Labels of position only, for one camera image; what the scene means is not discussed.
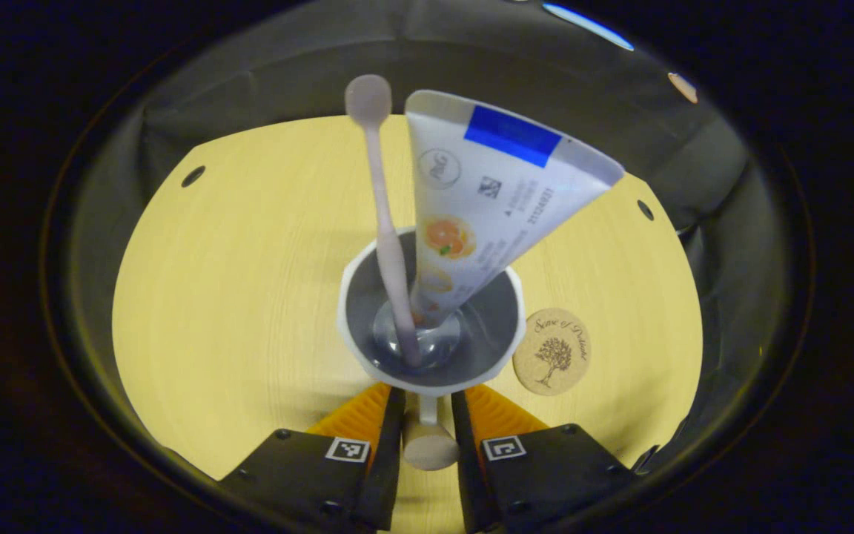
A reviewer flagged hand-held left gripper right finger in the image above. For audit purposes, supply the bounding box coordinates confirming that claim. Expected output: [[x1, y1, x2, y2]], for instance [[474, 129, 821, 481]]
[[451, 383, 637, 534]]

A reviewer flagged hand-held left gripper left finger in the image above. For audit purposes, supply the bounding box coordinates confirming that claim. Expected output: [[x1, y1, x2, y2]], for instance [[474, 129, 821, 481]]
[[218, 382, 407, 534]]

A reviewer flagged white cup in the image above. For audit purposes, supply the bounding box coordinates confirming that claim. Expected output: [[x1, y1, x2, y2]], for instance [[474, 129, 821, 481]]
[[336, 225, 529, 472]]

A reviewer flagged round cork coaster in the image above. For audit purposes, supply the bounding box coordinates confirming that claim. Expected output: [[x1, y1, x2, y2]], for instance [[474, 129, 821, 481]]
[[512, 307, 593, 397]]

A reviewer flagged pale pink toothbrush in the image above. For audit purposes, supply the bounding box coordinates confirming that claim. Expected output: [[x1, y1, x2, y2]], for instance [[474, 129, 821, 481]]
[[344, 73, 425, 369]]

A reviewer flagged white toothpaste tube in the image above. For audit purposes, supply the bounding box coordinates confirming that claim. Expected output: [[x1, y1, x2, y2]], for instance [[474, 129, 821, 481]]
[[404, 89, 626, 331]]

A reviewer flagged wooden desktop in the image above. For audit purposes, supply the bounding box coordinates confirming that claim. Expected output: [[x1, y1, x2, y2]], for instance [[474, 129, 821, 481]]
[[111, 113, 704, 534]]

